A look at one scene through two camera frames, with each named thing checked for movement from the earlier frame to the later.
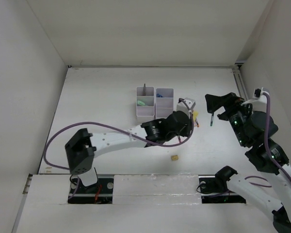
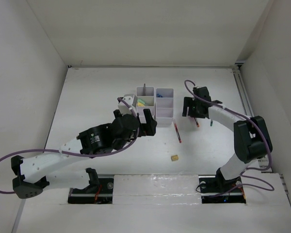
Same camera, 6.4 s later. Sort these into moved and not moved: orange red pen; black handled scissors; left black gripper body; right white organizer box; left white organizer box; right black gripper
Moved: left black gripper body; right black gripper
Not moved: left white organizer box; right white organizer box; orange red pen; black handled scissors
